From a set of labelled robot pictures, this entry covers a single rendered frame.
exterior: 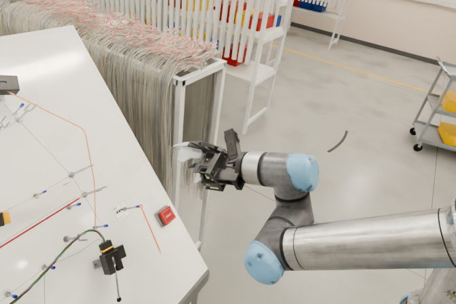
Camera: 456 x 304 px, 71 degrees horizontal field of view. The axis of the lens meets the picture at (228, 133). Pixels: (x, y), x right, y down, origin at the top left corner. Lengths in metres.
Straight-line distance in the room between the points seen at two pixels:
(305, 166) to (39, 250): 0.75
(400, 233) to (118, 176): 0.89
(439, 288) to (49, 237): 0.93
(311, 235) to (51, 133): 0.82
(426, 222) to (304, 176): 0.23
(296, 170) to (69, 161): 0.72
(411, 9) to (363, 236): 8.06
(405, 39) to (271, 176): 8.00
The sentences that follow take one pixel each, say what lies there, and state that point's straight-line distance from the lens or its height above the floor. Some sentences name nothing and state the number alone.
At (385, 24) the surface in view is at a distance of 8.57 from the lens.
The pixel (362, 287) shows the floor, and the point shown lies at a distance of 2.66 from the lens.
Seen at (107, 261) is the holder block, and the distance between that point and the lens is 1.03.
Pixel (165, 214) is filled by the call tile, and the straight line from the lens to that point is 1.19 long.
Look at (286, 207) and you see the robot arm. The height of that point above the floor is 1.52.
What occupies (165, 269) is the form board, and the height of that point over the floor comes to 0.97.
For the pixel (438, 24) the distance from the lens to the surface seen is 8.50.
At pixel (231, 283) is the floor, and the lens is 2.37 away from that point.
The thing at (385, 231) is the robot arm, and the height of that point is 1.66.
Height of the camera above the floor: 1.99
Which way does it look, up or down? 32 degrees down
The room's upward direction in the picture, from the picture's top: 9 degrees clockwise
